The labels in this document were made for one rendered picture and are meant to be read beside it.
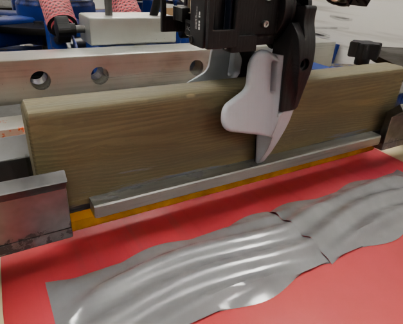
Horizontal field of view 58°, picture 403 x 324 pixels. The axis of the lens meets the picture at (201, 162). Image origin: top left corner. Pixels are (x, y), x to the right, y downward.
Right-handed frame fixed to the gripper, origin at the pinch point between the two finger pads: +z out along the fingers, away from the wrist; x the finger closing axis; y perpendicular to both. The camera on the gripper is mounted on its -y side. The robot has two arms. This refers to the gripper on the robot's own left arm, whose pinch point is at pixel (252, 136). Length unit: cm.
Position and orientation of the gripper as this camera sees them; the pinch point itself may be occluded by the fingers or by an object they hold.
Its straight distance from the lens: 32.5
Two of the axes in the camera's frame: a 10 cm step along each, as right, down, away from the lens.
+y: -8.7, 2.0, -4.5
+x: 5.0, 4.3, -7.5
